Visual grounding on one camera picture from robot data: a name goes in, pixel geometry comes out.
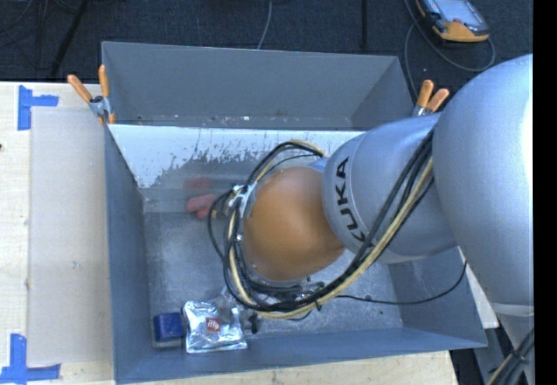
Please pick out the silver foil packet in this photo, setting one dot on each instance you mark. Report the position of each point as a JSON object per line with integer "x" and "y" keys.
{"x": 213, "y": 328}

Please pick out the grey metal bin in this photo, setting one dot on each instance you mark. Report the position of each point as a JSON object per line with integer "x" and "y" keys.
{"x": 183, "y": 252}

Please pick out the blue sponge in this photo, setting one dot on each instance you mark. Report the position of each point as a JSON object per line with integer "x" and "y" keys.
{"x": 167, "y": 326}

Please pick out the orange-red toy food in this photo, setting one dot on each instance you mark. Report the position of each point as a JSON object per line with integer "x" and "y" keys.
{"x": 201, "y": 204}

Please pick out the pale flat board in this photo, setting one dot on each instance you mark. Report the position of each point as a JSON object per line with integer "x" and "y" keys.
{"x": 65, "y": 222}

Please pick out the black cylinder on white bracket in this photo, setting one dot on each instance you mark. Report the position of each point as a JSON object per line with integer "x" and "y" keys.
{"x": 253, "y": 323}

